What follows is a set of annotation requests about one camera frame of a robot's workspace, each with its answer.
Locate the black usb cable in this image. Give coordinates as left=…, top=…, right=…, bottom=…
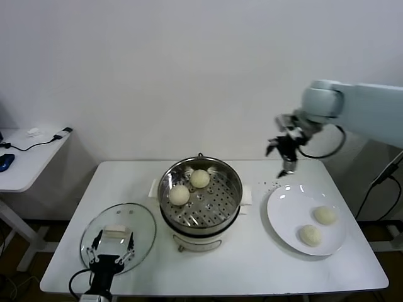
left=0, top=127, right=74, bottom=152

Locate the stainless steel steamer basket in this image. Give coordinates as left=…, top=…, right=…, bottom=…
left=147, top=156, right=254, bottom=238

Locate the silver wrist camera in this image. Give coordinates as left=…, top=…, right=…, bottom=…
left=80, top=293, right=111, bottom=302
left=275, top=113, right=305, bottom=135

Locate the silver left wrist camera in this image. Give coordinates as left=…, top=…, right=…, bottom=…
left=80, top=293, right=111, bottom=302

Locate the black adapter cable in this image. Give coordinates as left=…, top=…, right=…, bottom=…
left=355, top=157, right=403, bottom=221

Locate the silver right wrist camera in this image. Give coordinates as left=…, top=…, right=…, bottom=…
left=275, top=113, right=305, bottom=135

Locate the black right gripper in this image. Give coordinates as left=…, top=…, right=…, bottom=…
left=265, top=135, right=300, bottom=180

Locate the blue computer mouse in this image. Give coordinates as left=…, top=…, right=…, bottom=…
left=0, top=153, right=16, bottom=172

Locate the cream electric cooker base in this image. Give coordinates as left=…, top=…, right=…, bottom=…
left=150, top=201, right=250, bottom=254

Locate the white steamed baozi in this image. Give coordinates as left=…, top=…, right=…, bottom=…
left=313, top=206, right=338, bottom=226
left=190, top=169, right=210, bottom=189
left=169, top=185, right=191, bottom=206
left=297, top=224, right=324, bottom=247

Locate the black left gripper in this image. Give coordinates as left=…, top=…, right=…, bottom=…
left=86, top=229, right=136, bottom=276

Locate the white cable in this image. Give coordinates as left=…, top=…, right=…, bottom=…
left=371, top=155, right=403, bottom=185

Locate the white round plate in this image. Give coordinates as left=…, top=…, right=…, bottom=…
left=266, top=184, right=347, bottom=256

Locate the white side desk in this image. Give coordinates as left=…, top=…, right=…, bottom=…
left=0, top=127, right=97, bottom=273

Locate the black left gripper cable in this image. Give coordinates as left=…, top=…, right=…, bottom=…
left=68, top=269, right=93, bottom=299

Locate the round glass pot lid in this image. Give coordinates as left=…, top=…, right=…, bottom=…
left=79, top=203, right=157, bottom=277

